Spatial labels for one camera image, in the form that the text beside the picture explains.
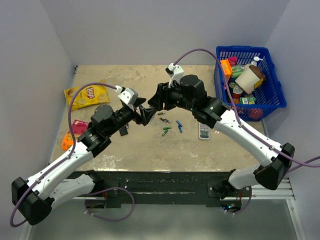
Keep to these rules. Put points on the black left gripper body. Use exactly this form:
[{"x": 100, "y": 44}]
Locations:
[{"x": 128, "y": 114}]

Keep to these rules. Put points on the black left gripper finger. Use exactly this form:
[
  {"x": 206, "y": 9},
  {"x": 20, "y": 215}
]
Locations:
[
  {"x": 139, "y": 101},
  {"x": 145, "y": 115}
]

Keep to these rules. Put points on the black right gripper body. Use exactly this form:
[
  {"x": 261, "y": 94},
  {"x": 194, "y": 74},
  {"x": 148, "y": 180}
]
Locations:
[{"x": 173, "y": 97}]

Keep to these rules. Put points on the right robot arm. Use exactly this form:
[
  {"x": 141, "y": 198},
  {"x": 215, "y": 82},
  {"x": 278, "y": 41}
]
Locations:
[{"x": 189, "y": 94}]

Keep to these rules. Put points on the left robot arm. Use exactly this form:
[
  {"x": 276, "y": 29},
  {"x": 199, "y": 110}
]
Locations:
[{"x": 36, "y": 196}]

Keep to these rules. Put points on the black remote control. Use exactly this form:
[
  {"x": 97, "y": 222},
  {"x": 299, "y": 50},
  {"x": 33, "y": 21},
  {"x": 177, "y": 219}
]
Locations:
[{"x": 124, "y": 130}]

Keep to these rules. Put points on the grey buttoned remote control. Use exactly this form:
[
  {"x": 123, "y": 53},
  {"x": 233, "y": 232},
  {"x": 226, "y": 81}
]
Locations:
[{"x": 203, "y": 132}]

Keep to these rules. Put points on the yellow Lays chips bag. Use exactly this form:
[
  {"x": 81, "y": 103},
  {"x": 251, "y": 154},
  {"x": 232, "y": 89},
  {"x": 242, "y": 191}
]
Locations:
[{"x": 90, "y": 95}]

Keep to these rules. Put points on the orange box in basket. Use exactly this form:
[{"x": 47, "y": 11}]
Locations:
[{"x": 227, "y": 69}]

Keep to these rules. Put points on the red can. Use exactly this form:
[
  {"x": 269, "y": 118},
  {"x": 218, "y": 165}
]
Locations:
[{"x": 236, "y": 93}]

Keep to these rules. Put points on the green bottle in basket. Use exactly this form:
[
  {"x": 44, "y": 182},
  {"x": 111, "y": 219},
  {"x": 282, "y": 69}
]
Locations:
[{"x": 237, "y": 70}]

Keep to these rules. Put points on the pink box in basket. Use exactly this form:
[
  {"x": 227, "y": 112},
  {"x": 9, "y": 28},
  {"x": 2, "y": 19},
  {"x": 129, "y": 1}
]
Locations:
[{"x": 232, "y": 61}]

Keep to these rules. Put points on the green box in basket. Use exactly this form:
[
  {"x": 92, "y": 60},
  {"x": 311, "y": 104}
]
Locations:
[{"x": 247, "y": 100}]

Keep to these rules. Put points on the paper cup with brown lid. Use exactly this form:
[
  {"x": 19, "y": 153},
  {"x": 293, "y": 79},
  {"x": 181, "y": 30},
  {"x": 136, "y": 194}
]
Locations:
[{"x": 251, "y": 79}]

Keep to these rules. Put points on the white pump bottle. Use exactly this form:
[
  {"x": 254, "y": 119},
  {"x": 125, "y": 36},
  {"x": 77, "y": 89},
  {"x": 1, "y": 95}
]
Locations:
[{"x": 255, "y": 60}]

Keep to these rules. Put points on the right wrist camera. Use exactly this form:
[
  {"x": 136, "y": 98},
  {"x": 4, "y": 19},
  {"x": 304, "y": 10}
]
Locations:
[{"x": 175, "y": 72}]

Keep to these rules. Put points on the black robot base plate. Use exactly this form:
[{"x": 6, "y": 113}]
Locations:
[{"x": 161, "y": 188}]

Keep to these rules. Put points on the aluminium rail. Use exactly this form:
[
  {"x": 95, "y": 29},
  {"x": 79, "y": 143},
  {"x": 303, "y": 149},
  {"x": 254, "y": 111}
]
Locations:
[{"x": 283, "y": 192}]

